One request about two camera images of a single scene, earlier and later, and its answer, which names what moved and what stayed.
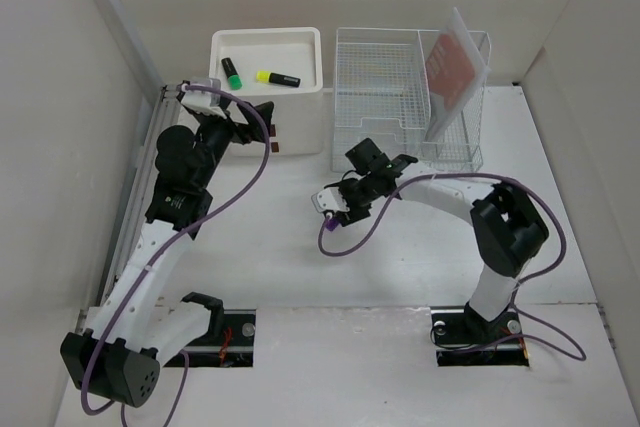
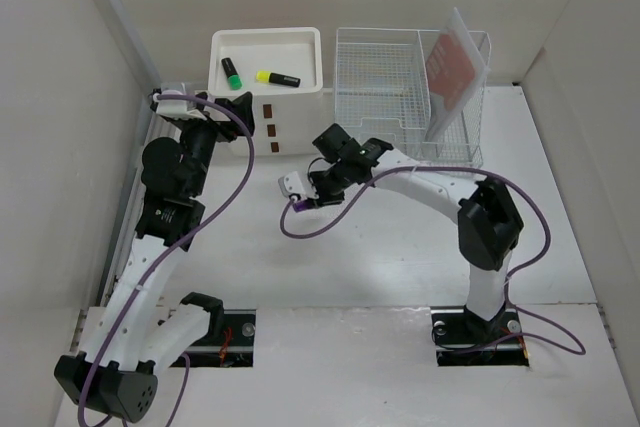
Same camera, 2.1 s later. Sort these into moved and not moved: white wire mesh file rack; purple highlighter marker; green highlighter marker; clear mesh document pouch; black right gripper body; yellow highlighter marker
Moved: black right gripper body; purple highlighter marker
Not moved: green highlighter marker; clear mesh document pouch; white wire mesh file rack; yellow highlighter marker
